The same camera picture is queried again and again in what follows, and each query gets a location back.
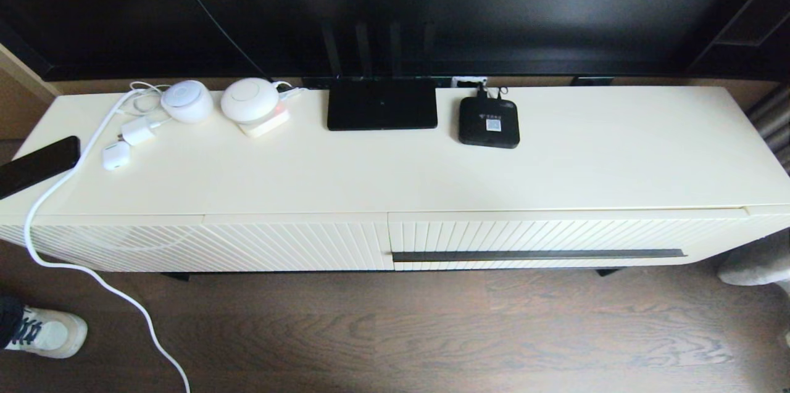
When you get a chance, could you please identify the black set-top box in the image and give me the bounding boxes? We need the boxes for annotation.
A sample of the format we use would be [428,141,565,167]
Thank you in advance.
[459,96,521,149]

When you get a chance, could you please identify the thin white cable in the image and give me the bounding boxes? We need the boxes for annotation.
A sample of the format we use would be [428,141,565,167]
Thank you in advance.
[115,81,173,119]

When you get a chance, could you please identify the white pink square base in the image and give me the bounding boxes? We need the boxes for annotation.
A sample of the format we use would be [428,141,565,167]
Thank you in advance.
[238,103,290,138]

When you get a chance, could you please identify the grey curtain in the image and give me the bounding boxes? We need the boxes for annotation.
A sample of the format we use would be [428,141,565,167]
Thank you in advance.
[747,85,790,175]

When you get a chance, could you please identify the black router with antennas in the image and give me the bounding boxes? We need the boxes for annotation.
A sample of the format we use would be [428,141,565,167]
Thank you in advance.
[319,20,439,131]

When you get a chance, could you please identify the white dome device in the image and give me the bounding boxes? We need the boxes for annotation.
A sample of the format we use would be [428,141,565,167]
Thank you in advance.
[220,77,280,123]

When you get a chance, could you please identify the white charger adapter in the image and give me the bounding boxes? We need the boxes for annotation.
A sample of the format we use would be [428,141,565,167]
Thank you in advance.
[120,117,166,147]

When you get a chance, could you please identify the cream TV cabinet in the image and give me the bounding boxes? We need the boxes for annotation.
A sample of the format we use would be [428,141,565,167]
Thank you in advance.
[0,86,790,273]

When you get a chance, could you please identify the black flat television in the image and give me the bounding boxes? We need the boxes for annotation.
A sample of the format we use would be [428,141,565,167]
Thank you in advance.
[0,0,769,82]

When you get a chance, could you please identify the white sneaker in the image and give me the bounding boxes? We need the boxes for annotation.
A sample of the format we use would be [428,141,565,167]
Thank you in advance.
[3,305,88,360]

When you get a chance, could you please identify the black wall shelf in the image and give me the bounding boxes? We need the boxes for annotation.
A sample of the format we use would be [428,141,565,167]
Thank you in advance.
[685,0,790,80]

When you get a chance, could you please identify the white earbuds case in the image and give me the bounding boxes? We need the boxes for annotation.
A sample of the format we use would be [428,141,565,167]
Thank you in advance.
[102,141,131,171]

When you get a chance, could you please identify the thin dark metal strip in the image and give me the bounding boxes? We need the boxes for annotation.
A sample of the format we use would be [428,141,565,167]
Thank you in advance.
[391,249,687,263]

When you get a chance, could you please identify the white plug cable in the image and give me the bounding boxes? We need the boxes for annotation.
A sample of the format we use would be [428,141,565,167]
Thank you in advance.
[273,81,307,101]

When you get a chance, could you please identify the thick white power cable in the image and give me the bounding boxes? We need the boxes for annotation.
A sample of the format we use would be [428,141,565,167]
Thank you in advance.
[23,89,191,393]

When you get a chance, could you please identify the black smartphone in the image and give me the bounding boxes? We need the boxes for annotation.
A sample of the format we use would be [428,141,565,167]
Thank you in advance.
[0,136,81,201]

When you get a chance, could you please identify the grey pouf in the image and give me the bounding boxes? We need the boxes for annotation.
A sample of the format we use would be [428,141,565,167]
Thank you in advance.
[716,233,790,287]

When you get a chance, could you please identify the dark trouser leg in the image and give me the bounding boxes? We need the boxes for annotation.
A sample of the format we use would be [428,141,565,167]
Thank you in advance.
[0,294,27,349]

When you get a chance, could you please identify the cream ribbed drawer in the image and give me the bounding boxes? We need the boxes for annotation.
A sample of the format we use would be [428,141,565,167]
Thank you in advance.
[388,207,751,271]

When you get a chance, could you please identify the white round smart speaker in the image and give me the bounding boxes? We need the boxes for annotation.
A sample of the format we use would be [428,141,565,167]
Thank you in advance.
[160,80,214,124]

